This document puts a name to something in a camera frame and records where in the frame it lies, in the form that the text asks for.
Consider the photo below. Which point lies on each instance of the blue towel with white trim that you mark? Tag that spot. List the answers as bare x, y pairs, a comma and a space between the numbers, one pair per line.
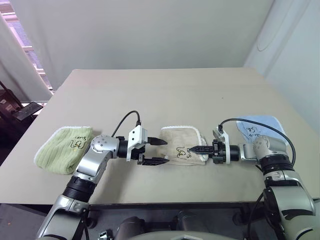
260, 123

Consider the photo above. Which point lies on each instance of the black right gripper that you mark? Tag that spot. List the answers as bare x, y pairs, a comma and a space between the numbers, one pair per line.
218, 153

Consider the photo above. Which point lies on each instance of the dark rounded shape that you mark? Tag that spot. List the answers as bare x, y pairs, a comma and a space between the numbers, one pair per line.
131, 227

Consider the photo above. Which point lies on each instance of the black flat device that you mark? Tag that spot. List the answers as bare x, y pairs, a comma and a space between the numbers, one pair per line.
27, 110

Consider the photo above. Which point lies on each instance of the black table frame bar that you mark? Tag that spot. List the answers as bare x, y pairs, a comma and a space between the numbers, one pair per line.
162, 208

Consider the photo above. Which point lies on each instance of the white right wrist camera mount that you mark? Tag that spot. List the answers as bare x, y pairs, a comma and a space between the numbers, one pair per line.
221, 136

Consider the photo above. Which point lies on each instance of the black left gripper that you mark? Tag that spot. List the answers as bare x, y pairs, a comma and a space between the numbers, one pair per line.
140, 151

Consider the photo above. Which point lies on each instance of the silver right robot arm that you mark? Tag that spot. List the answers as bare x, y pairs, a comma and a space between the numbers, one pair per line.
287, 200

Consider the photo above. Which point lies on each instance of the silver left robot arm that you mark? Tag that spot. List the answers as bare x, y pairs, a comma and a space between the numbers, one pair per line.
87, 162

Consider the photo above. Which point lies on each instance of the green towel with white trim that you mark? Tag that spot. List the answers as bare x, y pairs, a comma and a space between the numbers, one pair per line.
60, 152

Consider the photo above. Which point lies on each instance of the window blind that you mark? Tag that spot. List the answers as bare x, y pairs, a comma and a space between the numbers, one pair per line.
27, 42

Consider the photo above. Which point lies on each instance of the dark wooden furniture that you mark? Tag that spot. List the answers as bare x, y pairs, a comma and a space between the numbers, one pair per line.
7, 110

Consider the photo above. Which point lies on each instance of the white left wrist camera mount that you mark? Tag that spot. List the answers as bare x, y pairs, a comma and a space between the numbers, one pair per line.
136, 136

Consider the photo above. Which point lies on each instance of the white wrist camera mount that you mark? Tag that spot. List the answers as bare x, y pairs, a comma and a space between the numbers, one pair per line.
221, 136
136, 136

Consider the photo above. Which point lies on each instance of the beige towel with white trim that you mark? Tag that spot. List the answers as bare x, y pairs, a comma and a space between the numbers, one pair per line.
175, 140

